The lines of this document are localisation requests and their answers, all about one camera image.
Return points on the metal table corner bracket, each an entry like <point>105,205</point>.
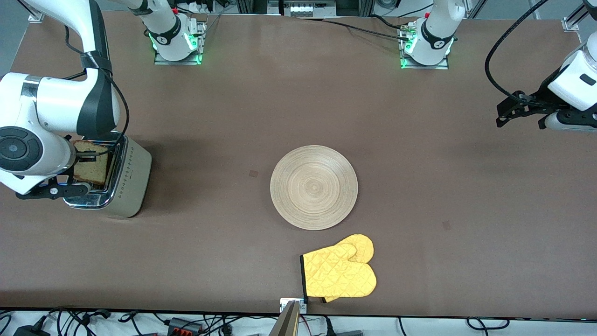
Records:
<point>35,18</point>
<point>571,23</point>

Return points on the yellow quilted oven mitt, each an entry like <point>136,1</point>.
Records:
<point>364,242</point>
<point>336,275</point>

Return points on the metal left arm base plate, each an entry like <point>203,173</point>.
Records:
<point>406,65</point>

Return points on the silver two-slot toaster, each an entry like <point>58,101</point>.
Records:
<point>135,182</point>

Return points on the black connector with orange tabs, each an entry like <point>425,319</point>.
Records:
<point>184,325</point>

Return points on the aluminium profile bar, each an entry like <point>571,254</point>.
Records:
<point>287,322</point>

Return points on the round wooden plate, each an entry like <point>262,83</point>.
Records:
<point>314,186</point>

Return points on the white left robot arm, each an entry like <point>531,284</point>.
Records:
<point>578,86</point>

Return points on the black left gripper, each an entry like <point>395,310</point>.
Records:
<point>542,100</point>

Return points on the black plug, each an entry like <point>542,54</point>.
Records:
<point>347,333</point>

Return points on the brown bread slice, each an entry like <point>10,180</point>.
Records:
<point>95,172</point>

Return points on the black power adapter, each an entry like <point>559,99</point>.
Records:
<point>30,331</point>

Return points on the small metal table bracket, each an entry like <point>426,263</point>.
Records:
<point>283,304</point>

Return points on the white electrical box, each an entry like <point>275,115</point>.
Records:
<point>308,8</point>

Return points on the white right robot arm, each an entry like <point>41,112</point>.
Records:
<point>46,102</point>

